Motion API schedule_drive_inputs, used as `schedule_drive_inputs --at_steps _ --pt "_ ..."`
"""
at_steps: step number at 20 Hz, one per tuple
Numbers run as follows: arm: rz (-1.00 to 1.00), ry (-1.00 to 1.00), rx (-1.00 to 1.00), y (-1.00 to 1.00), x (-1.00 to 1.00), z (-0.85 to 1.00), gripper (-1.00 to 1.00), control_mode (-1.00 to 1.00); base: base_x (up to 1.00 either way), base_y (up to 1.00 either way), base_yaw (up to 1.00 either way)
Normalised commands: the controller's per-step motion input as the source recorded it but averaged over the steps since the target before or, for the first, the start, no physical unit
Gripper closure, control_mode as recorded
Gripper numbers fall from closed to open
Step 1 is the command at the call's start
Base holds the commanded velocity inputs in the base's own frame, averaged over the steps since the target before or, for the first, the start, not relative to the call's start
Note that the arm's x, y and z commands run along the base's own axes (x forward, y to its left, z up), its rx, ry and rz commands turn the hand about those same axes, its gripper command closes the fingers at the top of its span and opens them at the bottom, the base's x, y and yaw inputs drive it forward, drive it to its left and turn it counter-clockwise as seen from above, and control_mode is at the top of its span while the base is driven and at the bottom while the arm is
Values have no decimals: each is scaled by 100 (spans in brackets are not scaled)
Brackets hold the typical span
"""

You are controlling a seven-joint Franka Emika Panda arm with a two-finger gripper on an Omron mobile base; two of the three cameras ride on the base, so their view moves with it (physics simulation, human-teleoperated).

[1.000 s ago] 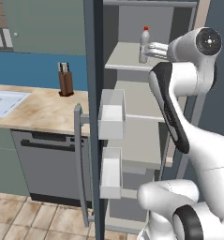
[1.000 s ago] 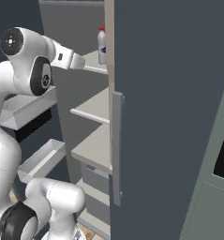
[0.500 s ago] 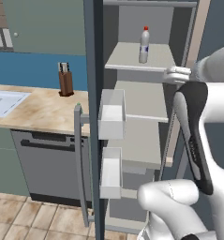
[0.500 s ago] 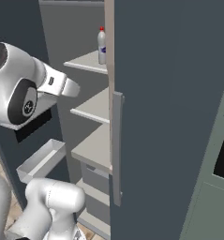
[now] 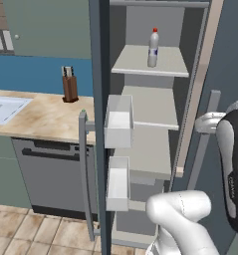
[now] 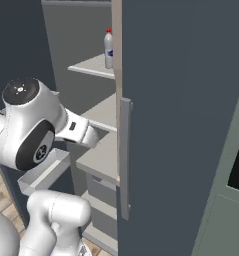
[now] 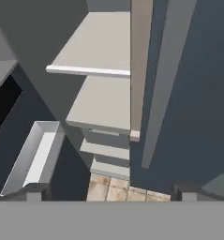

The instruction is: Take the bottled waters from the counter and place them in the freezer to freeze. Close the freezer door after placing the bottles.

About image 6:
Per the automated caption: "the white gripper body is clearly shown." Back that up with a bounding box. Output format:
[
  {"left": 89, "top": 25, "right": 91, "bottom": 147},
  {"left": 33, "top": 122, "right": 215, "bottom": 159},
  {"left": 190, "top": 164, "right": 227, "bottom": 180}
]
[{"left": 78, "top": 120, "right": 101, "bottom": 150}]

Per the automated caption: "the grey door bin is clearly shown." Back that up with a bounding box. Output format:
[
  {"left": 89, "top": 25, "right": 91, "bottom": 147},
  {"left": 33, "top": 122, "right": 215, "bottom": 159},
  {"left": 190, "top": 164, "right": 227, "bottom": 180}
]
[{"left": 17, "top": 147, "right": 72, "bottom": 198}]

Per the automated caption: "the dark slate fridge door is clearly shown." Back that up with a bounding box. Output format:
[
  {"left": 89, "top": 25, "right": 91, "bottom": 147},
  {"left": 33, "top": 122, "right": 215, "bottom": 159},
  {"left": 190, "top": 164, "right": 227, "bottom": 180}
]
[
  {"left": 111, "top": 0, "right": 239, "bottom": 256},
  {"left": 0, "top": 0, "right": 76, "bottom": 228}
]

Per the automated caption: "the grey fridge shelf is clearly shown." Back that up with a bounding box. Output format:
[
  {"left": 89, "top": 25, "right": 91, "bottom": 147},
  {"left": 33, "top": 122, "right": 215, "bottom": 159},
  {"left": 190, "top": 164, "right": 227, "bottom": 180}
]
[
  {"left": 75, "top": 131, "right": 121, "bottom": 186},
  {"left": 80, "top": 92, "right": 118, "bottom": 133},
  {"left": 67, "top": 52, "right": 116, "bottom": 81}
]

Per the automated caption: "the grey fridge drawer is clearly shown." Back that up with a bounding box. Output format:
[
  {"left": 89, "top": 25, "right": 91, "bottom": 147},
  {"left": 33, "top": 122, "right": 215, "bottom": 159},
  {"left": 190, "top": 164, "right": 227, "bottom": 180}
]
[{"left": 85, "top": 172, "right": 119, "bottom": 222}]

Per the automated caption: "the clear water bottle red cap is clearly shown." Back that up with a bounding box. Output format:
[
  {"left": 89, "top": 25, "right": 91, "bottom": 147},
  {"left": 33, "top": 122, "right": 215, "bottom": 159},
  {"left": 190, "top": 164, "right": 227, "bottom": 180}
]
[{"left": 103, "top": 28, "right": 114, "bottom": 70}]

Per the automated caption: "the grey fridge body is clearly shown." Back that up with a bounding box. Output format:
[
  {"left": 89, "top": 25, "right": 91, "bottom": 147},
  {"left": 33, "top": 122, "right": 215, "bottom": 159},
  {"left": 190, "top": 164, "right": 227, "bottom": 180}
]
[{"left": 40, "top": 0, "right": 123, "bottom": 256}]

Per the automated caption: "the pale green cabinet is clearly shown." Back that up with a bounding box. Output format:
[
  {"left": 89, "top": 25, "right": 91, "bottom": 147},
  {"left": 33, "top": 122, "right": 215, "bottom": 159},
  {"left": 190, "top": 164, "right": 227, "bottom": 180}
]
[{"left": 190, "top": 72, "right": 239, "bottom": 256}]

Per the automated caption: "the grey fridge door handle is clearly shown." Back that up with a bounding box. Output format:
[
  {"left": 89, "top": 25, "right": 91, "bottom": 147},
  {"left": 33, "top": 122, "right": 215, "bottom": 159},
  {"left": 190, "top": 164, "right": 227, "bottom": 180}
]
[{"left": 119, "top": 97, "right": 134, "bottom": 221}]

